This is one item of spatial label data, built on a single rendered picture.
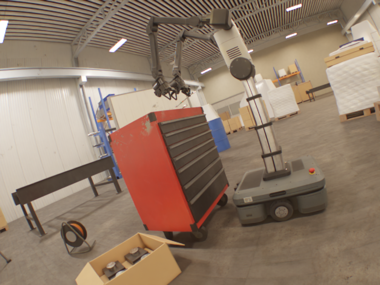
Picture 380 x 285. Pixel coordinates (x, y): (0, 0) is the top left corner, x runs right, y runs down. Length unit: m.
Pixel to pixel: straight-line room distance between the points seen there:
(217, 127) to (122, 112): 2.53
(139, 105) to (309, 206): 3.43
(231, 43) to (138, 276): 1.49
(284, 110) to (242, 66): 7.06
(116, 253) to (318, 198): 1.31
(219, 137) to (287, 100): 4.22
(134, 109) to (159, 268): 3.19
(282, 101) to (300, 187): 7.18
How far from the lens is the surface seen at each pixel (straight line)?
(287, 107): 8.27
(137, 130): 1.17
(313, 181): 1.21
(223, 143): 4.99
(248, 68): 1.27
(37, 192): 3.70
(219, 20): 1.23
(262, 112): 1.30
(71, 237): 2.07
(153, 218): 1.37
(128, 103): 3.80
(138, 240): 1.34
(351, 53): 4.00
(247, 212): 1.31
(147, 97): 3.99
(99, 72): 11.63
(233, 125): 9.63
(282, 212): 1.28
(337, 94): 3.97
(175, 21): 1.40
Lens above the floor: 0.75
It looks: 3 degrees down
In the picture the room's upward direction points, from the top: 20 degrees counter-clockwise
